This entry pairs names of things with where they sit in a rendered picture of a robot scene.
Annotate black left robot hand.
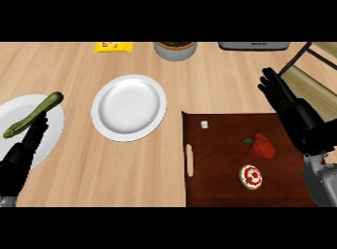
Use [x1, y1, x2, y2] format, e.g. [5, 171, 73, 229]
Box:
[0, 112, 51, 199]

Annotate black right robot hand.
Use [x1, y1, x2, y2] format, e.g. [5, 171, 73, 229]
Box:
[256, 66, 337, 156]

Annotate dark brown wooden tray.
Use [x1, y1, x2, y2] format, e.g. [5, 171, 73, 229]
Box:
[181, 111, 320, 208]

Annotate white round plate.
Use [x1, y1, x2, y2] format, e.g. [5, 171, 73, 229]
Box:
[0, 93, 67, 183]

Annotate red bell pepper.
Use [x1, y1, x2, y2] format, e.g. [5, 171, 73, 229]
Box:
[243, 132, 278, 160]

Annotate green zucchini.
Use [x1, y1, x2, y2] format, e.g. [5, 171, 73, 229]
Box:
[2, 91, 66, 140]

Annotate dark grey appliance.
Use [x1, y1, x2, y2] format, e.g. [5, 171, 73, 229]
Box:
[218, 42, 291, 52]

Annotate white oval plate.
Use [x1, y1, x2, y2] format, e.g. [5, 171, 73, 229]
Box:
[89, 74, 169, 143]

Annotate grey plant pot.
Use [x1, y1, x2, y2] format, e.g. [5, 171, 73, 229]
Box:
[153, 42, 198, 62]

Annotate yellow packet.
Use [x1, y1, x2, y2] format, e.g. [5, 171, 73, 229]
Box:
[92, 42, 135, 53]

